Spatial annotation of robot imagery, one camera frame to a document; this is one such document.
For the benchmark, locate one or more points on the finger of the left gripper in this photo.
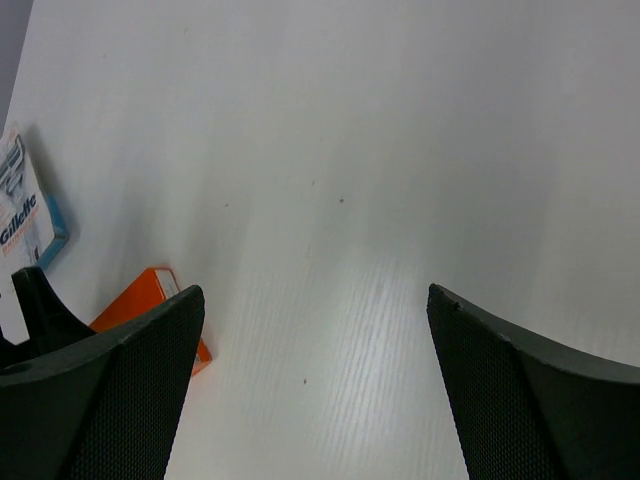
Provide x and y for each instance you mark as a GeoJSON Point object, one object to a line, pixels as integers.
{"type": "Point", "coordinates": [50, 324]}

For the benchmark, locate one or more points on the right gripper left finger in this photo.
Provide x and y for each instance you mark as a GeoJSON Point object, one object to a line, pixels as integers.
{"type": "Point", "coordinates": [107, 406]}

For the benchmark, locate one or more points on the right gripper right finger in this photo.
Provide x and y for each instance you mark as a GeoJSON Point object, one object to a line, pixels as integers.
{"type": "Point", "coordinates": [528, 407]}

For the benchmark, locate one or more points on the white Gillette razor pack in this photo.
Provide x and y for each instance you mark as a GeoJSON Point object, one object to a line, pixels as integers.
{"type": "Point", "coordinates": [33, 230]}

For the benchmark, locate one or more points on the orange razor box near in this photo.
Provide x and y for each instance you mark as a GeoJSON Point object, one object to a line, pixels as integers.
{"type": "Point", "coordinates": [152, 287]}

